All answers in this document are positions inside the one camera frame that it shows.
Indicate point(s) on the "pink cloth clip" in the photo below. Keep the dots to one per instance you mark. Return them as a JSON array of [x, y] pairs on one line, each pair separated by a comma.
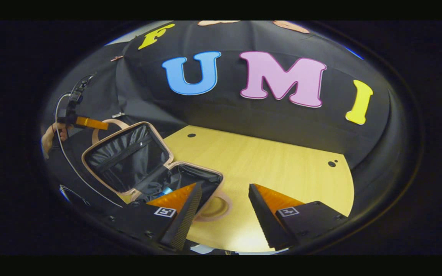
[[116, 58]]

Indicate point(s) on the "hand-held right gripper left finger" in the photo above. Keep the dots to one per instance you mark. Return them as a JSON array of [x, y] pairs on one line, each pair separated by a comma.
[[188, 218]]

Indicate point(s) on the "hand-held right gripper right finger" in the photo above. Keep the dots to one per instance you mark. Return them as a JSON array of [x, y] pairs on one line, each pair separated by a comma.
[[263, 218]]

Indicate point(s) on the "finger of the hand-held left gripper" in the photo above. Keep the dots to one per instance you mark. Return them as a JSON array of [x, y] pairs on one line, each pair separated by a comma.
[[90, 123]]

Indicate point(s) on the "white cloth tag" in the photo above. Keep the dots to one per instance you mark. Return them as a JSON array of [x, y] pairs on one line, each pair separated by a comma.
[[118, 114]]

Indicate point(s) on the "blue green bottle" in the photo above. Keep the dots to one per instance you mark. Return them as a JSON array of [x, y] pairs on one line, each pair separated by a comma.
[[166, 190]]

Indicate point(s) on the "pink suitcase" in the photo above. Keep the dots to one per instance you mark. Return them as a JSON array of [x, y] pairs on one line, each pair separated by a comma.
[[125, 157]]

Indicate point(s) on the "black backdrop cloth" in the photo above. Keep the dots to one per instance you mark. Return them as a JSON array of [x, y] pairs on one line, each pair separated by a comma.
[[244, 111]]

